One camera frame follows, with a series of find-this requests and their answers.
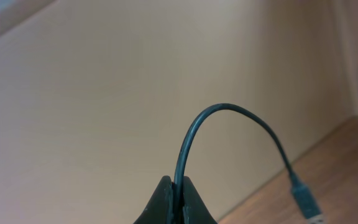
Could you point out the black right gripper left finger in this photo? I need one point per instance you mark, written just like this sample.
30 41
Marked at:
159 208

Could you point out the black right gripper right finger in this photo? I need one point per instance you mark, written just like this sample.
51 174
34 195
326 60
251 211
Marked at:
194 210

